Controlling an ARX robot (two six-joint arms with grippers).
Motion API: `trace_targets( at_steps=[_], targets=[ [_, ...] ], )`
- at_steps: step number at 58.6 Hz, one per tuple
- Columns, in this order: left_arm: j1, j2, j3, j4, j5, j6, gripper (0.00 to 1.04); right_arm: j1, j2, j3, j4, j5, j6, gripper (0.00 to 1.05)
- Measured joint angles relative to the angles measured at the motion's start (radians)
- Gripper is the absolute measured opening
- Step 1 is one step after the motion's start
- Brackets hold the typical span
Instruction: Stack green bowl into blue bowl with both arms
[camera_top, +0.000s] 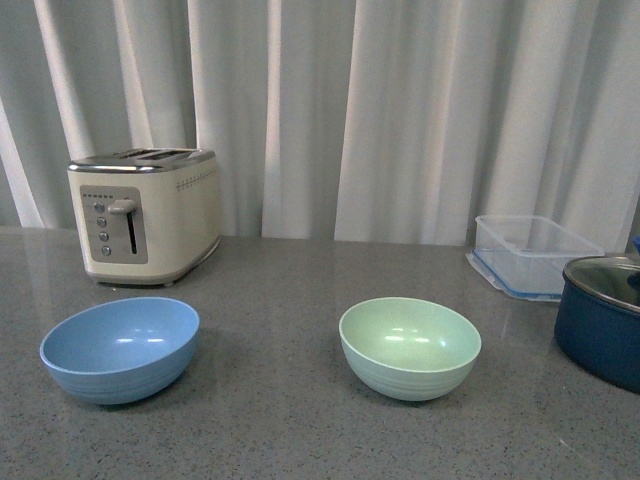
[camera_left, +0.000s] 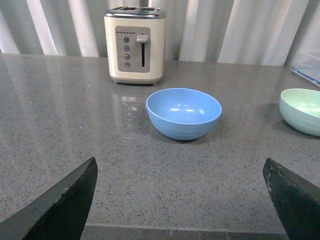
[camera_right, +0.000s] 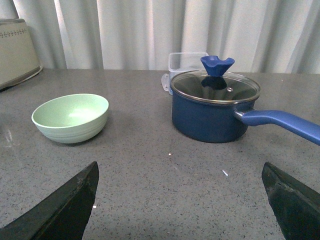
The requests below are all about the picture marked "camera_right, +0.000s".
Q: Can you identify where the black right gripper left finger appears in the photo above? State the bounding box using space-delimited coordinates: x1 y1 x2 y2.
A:
0 161 99 240

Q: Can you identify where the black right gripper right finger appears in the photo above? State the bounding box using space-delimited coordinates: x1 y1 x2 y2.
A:
261 162 320 240

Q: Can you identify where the green bowl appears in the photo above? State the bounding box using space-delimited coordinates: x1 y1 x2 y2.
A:
31 93 109 144

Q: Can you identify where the blue saucepan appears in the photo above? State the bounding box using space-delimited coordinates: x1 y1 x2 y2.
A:
171 94 320 145

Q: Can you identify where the glass pot lid blue knob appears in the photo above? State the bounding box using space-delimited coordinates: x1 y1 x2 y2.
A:
171 55 261 105

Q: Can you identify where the cream toaster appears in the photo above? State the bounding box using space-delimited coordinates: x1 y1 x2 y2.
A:
0 18 43 90

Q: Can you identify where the white curtain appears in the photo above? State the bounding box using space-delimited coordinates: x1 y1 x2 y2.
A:
0 0 320 74

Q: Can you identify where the clear plastic container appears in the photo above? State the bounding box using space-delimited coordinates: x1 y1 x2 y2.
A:
161 51 209 95

